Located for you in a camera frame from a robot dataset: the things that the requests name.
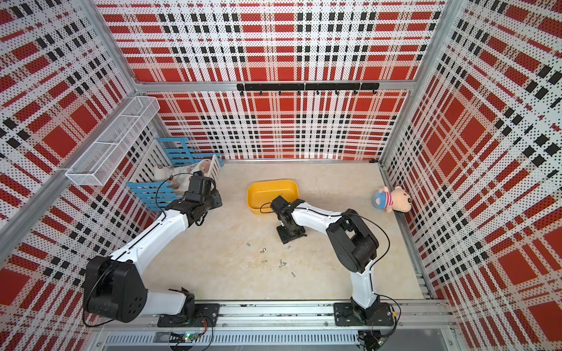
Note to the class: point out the blue white slatted crate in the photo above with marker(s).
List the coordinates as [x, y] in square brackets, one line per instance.
[172, 152]

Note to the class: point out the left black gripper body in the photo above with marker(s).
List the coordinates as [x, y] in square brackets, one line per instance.
[211, 201]

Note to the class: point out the green circuit board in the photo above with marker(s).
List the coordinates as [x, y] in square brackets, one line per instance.
[187, 337]

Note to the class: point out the yellow plastic storage box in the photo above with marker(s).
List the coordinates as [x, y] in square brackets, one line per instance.
[261, 194]

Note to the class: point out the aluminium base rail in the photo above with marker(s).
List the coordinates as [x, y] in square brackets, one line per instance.
[291, 325]

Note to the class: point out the white plush toy in crate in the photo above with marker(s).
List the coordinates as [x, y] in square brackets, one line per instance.
[178, 178]

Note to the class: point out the black hook rail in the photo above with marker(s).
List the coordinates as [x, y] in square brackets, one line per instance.
[305, 87]

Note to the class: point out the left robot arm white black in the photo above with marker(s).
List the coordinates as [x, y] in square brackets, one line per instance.
[114, 287]

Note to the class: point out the pink plush pig toy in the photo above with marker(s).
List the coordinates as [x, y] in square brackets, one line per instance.
[396, 200]

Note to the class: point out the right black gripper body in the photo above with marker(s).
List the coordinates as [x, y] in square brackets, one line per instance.
[290, 232]

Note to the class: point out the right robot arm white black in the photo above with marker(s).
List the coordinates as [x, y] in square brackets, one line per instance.
[355, 247]

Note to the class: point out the white wire mesh basket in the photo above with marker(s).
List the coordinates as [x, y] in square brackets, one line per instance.
[97, 164]

